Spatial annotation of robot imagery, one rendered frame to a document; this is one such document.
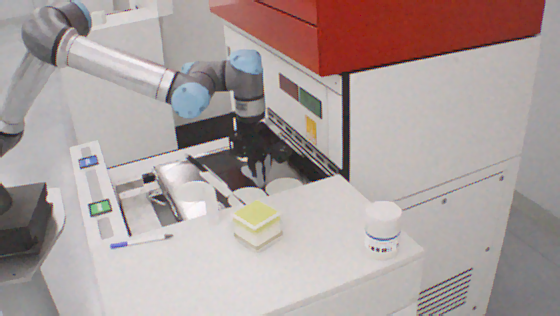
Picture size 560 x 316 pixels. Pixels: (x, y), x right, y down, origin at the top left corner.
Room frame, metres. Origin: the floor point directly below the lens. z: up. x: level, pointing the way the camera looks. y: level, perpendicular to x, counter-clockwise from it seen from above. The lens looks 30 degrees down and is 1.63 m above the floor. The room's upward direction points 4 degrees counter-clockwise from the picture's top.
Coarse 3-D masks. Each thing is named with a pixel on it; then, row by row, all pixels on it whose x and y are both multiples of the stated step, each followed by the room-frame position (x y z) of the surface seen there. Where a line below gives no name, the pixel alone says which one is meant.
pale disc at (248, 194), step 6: (234, 192) 1.15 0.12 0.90; (240, 192) 1.14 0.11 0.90; (246, 192) 1.14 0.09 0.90; (252, 192) 1.14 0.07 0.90; (258, 192) 1.14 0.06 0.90; (264, 192) 1.14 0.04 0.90; (234, 198) 1.12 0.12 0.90; (240, 198) 1.12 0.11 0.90; (246, 198) 1.11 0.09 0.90; (252, 198) 1.11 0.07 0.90; (258, 198) 1.11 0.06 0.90; (234, 204) 1.09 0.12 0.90; (240, 204) 1.09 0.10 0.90
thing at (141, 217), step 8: (128, 208) 1.13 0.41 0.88; (136, 208) 1.13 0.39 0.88; (144, 208) 1.13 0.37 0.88; (152, 208) 1.12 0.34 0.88; (128, 216) 1.09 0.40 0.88; (136, 216) 1.09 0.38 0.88; (144, 216) 1.09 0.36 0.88; (152, 216) 1.09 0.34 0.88; (128, 224) 1.06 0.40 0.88; (136, 224) 1.05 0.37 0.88; (144, 224) 1.05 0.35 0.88; (152, 224) 1.05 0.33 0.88; (160, 224) 1.05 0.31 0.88; (136, 232) 1.02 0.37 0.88; (144, 232) 1.02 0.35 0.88
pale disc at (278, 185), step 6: (276, 180) 1.19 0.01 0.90; (282, 180) 1.19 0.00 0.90; (288, 180) 1.19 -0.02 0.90; (294, 180) 1.19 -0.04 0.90; (270, 186) 1.17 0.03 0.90; (276, 186) 1.16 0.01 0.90; (282, 186) 1.16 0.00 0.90; (288, 186) 1.16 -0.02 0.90; (294, 186) 1.16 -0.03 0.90; (270, 192) 1.14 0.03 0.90; (276, 192) 1.13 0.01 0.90
